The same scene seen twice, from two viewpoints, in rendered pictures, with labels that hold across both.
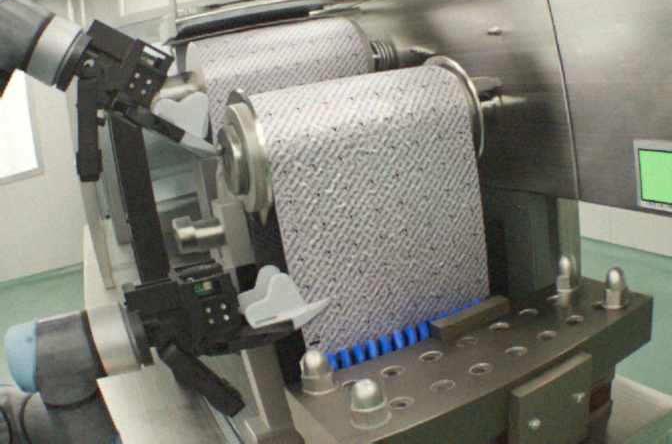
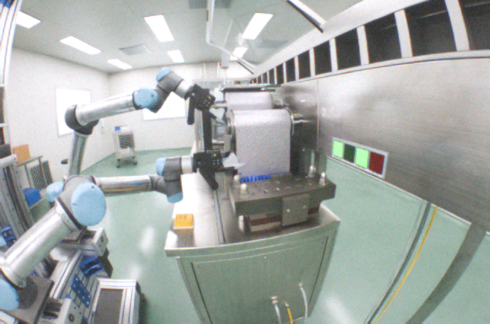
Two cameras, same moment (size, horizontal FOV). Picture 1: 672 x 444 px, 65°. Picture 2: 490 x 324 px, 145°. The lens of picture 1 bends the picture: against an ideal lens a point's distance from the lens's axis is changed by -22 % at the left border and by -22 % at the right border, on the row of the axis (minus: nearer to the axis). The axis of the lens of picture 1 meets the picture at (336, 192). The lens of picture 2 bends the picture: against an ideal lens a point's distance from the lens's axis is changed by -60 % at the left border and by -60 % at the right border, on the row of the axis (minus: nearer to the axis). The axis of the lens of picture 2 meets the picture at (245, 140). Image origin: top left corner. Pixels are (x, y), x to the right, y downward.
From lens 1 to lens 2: 0.16 m
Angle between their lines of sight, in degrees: 10
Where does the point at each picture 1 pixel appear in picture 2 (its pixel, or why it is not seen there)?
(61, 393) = (168, 176)
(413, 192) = (270, 141)
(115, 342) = (187, 165)
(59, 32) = (184, 85)
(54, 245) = (187, 140)
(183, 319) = (207, 162)
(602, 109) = (327, 127)
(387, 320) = (259, 171)
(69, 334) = (175, 161)
